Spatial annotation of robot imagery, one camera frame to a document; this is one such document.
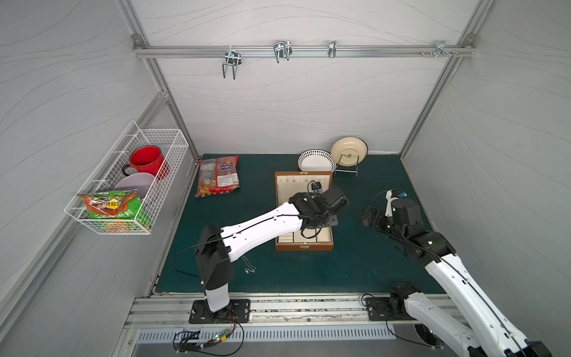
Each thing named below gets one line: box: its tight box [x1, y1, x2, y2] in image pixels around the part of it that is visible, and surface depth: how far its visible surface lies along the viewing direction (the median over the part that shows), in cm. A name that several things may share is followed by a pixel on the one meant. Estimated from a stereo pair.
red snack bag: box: [194, 154, 241, 198], surface depth 109 cm
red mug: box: [121, 145, 170, 180], surface depth 66 cm
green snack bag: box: [76, 188, 153, 232], surface depth 55 cm
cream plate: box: [330, 136, 369, 168], surface depth 106 cm
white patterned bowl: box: [297, 148, 337, 173], surface depth 121 cm
